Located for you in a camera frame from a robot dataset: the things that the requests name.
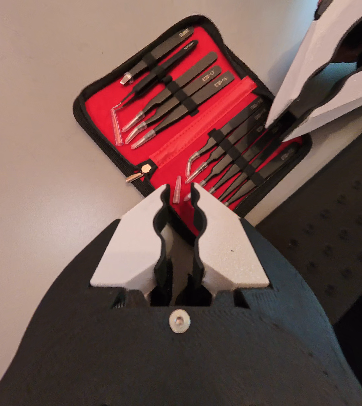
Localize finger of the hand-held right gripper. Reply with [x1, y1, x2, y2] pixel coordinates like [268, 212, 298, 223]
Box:
[281, 64, 362, 141]
[265, 0, 362, 121]

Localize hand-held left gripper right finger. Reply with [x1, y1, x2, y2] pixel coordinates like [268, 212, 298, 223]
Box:
[191, 183, 270, 295]

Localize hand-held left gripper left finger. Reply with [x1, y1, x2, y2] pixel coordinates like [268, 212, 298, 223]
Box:
[91, 184, 172, 295]

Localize clear tweezers tip cap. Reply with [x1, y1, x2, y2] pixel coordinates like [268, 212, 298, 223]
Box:
[172, 177, 183, 205]

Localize set of black tweezers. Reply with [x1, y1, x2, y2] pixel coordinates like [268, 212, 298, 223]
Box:
[110, 26, 305, 207]

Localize black red tweezers case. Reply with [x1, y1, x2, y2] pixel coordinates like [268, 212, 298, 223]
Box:
[72, 14, 313, 217]

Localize black needle-tip tweezers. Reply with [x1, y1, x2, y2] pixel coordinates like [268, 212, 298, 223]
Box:
[112, 40, 199, 111]

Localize black perforated wrist rest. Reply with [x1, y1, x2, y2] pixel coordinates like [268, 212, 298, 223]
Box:
[257, 114, 362, 324]

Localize long clear tip sleeve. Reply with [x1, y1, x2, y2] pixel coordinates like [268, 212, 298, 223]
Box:
[110, 107, 124, 148]

